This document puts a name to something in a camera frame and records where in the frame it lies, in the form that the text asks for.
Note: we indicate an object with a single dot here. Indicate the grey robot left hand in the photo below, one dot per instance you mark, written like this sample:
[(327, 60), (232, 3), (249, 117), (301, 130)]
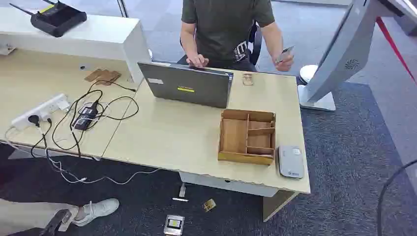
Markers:
[(56, 224)]

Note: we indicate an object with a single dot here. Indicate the person's left hand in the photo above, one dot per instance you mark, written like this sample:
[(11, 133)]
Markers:
[(286, 64)]

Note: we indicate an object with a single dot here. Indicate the person's right hand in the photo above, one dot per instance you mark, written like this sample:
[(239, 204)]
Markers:
[(197, 60)]

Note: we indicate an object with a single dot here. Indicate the grey card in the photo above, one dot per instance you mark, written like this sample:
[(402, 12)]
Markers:
[(286, 51)]

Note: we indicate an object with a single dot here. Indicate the white round base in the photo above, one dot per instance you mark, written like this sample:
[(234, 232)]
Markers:
[(307, 73)]

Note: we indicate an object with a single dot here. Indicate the grey laptop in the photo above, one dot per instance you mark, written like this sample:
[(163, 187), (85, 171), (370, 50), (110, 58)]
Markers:
[(189, 84)]

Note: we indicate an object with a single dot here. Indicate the standing person's leg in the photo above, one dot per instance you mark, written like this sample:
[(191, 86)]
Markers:
[(22, 215)]

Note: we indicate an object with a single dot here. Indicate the small wooden clip piece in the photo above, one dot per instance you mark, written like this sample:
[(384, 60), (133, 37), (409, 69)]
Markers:
[(247, 79)]

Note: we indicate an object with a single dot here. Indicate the seated person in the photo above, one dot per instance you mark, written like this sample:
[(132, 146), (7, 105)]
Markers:
[(224, 29)]

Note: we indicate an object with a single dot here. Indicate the white shoe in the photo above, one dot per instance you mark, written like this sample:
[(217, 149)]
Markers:
[(97, 210)]

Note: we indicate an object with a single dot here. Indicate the white kiosk stand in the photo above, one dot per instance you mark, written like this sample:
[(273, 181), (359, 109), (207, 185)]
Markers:
[(342, 52)]

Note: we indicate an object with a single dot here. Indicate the wooden compartment box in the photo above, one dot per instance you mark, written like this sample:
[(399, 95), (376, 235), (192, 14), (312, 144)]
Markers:
[(233, 135)]

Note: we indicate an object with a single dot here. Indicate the flat brown wooden piece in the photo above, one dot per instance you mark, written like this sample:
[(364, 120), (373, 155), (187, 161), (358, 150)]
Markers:
[(110, 78), (93, 75)]

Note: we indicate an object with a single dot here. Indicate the grey flat card reader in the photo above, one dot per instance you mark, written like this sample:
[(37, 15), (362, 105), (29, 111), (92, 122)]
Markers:
[(291, 162)]

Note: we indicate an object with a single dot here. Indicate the white raised counter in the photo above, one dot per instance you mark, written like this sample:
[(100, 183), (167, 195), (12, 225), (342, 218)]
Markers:
[(97, 35)]

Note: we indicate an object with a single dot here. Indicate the black plug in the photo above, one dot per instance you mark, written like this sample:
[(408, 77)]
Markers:
[(34, 120)]

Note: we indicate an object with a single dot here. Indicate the black power adapter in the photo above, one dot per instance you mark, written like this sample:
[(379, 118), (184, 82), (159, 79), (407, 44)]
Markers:
[(84, 118)]

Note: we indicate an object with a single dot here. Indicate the white power strip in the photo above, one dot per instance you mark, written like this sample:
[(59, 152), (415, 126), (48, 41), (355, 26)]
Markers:
[(42, 109)]

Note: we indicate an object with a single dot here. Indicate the silver flat floor device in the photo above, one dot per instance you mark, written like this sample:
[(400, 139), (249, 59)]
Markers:
[(174, 225)]

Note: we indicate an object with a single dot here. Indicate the small white stick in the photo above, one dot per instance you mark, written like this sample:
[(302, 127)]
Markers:
[(179, 199)]

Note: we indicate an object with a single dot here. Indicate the white under-desk beam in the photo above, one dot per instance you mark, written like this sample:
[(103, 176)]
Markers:
[(228, 184)]

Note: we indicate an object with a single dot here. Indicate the pale desk leg panel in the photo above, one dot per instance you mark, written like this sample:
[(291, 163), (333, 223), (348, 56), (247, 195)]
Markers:
[(277, 205)]

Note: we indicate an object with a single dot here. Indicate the small gold card piece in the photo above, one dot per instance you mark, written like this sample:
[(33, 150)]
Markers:
[(209, 205)]

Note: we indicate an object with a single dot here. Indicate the black router with antennas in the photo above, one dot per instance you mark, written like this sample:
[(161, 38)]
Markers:
[(57, 19)]

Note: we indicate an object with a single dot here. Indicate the metal frame post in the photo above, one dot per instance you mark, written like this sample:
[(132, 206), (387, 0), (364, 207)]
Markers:
[(122, 8)]

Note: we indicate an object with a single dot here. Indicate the white bracket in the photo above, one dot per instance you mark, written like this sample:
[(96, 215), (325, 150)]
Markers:
[(7, 49)]

